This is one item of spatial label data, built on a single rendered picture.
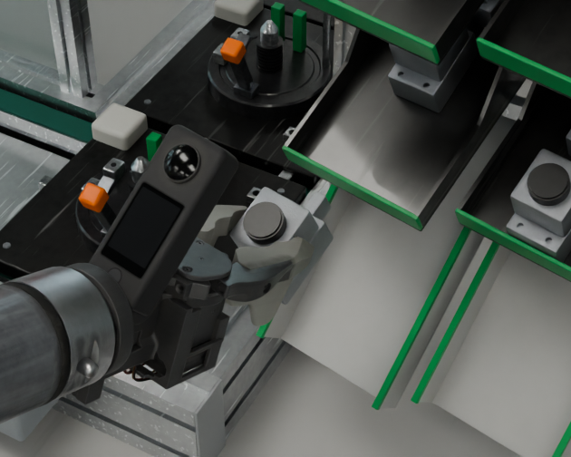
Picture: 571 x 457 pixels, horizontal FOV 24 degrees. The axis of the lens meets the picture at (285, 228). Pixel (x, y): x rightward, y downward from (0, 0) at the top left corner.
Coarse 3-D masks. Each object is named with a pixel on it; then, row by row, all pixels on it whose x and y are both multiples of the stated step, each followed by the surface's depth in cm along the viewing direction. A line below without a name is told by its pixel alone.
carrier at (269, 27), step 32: (224, 0) 157; (256, 0) 157; (224, 32) 156; (256, 32) 153; (288, 32) 153; (320, 32) 156; (192, 64) 151; (224, 64) 148; (256, 64) 147; (288, 64) 148; (320, 64) 148; (160, 96) 147; (192, 96) 147; (224, 96) 145; (256, 96) 144; (288, 96) 144; (160, 128) 145; (192, 128) 143; (224, 128) 144; (256, 128) 144; (256, 160) 141; (288, 160) 140
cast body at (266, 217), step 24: (264, 192) 96; (264, 216) 94; (288, 216) 94; (312, 216) 95; (240, 240) 95; (264, 240) 93; (288, 240) 94; (312, 240) 96; (312, 264) 98; (288, 288) 97
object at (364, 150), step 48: (384, 48) 109; (336, 96) 108; (384, 96) 107; (480, 96) 105; (288, 144) 105; (336, 144) 106; (384, 144) 105; (432, 144) 104; (480, 144) 103; (384, 192) 103; (432, 192) 100
